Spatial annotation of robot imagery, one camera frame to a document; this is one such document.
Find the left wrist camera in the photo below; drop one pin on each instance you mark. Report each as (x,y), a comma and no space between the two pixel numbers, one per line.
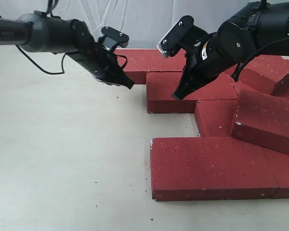
(112,38)

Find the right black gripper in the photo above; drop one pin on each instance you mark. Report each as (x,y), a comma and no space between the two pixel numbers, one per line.
(202,68)

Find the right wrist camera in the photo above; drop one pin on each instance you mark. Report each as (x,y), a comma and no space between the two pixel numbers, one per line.
(183,35)

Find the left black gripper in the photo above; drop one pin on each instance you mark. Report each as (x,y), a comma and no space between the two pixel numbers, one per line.
(102,64)

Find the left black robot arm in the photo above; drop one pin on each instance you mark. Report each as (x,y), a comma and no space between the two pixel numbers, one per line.
(36,32)

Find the white backdrop cloth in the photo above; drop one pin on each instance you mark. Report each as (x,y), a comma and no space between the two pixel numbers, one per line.
(147,21)

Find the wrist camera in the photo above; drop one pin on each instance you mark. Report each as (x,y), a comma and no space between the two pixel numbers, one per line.
(183,35)
(112,38)

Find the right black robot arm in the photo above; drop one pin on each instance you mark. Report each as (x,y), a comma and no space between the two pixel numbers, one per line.
(259,28)

